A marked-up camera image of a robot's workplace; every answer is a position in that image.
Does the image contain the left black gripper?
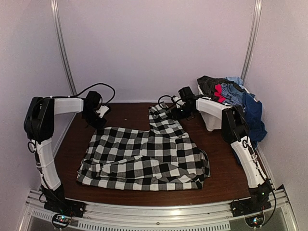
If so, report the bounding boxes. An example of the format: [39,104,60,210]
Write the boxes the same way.
[82,110,106,130]

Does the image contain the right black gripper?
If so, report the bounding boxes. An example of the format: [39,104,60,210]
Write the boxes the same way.
[172,104,194,121]

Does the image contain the black white plaid shirt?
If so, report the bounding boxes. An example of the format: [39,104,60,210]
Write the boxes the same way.
[77,103,210,191]

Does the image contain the navy blue garment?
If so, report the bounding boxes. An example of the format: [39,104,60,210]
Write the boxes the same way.
[242,92,267,150]

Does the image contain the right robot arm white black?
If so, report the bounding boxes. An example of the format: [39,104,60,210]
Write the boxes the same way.
[172,87,273,217]

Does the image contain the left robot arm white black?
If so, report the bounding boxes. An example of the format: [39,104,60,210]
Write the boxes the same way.
[24,91,111,214]

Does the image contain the white plastic laundry bin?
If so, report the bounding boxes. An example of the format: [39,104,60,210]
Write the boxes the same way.
[196,81,242,131]

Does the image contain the dark grey garment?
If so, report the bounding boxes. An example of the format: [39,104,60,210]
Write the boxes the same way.
[197,76,226,95]

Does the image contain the red pink garment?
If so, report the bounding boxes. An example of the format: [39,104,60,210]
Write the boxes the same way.
[214,84,226,103]

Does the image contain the blue patterned garment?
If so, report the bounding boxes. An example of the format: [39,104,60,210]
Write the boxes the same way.
[221,83,246,106]

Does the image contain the light blue garment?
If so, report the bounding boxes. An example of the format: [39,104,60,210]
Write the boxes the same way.
[225,77,244,89]

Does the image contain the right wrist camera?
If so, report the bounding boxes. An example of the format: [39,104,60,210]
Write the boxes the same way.
[171,96,185,108]

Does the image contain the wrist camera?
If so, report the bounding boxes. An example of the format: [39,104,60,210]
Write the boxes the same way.
[171,96,185,108]
[96,105,111,118]

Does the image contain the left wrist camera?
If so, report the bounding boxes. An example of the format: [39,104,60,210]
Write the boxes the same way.
[96,105,111,118]

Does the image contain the right black cable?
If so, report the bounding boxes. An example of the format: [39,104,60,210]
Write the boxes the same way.
[157,95,176,109]

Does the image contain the black cable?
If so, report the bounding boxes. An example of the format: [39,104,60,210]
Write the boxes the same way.
[157,95,176,109]
[74,83,116,106]

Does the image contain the left black cable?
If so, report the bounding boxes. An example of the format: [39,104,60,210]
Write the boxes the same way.
[74,83,116,106]

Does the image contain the left aluminium corner post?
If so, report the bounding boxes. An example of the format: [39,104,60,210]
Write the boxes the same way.
[50,0,77,95]

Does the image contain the aluminium corner post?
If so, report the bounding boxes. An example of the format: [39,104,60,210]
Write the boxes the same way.
[241,0,262,82]
[50,0,77,95]

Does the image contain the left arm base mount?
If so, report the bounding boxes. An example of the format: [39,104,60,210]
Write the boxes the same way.
[41,184,85,230]

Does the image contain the aluminium front rail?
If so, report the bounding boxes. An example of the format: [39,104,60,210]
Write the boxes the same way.
[17,190,299,231]

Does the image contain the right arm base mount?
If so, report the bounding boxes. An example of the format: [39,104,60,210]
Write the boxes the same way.
[230,188,271,229]

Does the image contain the right aluminium corner post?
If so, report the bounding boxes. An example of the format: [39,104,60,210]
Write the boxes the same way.
[241,0,262,82]

